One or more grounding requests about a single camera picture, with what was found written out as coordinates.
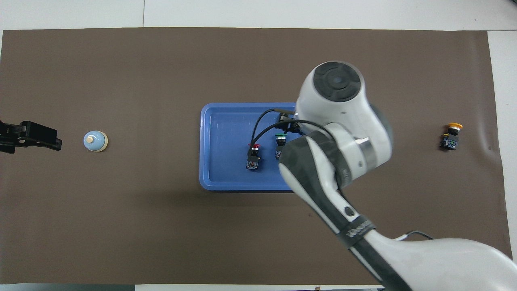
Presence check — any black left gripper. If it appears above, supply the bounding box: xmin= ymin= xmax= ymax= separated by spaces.
xmin=0 ymin=120 xmax=63 ymax=154

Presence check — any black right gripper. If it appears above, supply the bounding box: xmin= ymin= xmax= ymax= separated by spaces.
xmin=278 ymin=114 xmax=303 ymax=135

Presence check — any green push button switch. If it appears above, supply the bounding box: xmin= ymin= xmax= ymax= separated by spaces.
xmin=275 ymin=133 xmax=288 ymax=160

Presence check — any light blue desk bell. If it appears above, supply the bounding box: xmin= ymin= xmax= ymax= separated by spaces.
xmin=83 ymin=130 xmax=108 ymax=153

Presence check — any red push button switch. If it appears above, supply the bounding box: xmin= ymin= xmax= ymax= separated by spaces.
xmin=246 ymin=143 xmax=261 ymax=171

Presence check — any yellow push button switch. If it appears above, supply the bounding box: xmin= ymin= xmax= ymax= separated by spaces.
xmin=440 ymin=123 xmax=463 ymax=150

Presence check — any blue plastic tray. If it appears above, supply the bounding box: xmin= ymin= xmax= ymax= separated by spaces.
xmin=200 ymin=103 xmax=303 ymax=192

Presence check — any brown table mat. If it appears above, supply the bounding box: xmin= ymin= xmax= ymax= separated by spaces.
xmin=0 ymin=27 xmax=513 ymax=285

